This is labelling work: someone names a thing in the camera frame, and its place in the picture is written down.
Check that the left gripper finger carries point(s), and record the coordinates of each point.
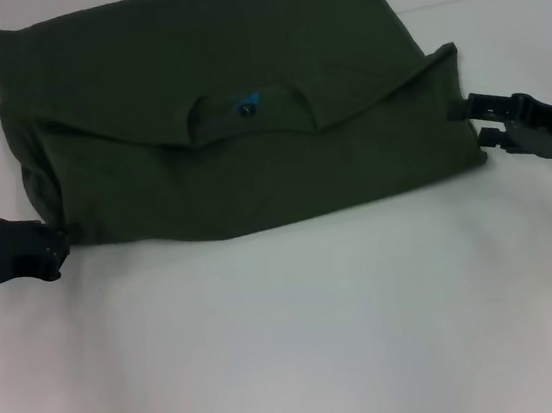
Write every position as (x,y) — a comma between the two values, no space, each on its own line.
(61,245)
(21,225)

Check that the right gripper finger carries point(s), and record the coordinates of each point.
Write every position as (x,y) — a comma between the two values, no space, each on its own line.
(495,106)
(504,135)

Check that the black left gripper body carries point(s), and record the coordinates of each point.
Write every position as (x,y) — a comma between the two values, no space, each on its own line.
(1,263)

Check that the dark green FREE t-shirt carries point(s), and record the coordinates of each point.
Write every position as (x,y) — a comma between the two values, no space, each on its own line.
(248,144)

